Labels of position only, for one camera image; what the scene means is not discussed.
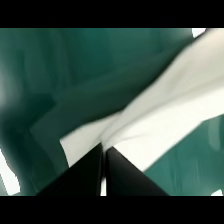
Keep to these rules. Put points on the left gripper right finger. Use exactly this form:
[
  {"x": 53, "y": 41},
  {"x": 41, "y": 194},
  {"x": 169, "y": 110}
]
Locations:
[{"x": 128, "y": 176}]

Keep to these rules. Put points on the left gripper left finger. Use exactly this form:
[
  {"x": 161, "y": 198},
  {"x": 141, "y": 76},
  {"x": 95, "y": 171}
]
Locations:
[{"x": 83, "y": 176}]

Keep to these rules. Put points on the white shirt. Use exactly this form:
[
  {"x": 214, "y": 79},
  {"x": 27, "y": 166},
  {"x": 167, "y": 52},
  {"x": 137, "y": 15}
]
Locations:
[{"x": 166, "y": 110}]

